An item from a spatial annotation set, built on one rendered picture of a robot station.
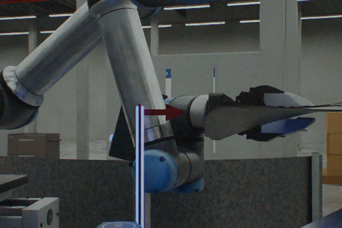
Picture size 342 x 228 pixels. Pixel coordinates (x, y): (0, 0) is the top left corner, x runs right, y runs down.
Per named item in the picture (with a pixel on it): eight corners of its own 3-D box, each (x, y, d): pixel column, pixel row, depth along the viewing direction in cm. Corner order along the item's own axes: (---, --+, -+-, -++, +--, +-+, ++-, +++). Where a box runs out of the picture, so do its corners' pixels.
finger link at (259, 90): (290, 83, 78) (248, 88, 84) (284, 82, 77) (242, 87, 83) (289, 113, 77) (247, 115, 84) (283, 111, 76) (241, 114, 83)
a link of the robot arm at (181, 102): (181, 135, 105) (182, 96, 105) (218, 137, 96) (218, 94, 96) (153, 136, 100) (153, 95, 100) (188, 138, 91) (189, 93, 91)
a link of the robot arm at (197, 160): (153, 195, 92) (153, 138, 92) (174, 187, 103) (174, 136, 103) (192, 198, 89) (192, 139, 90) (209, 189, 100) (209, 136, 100)
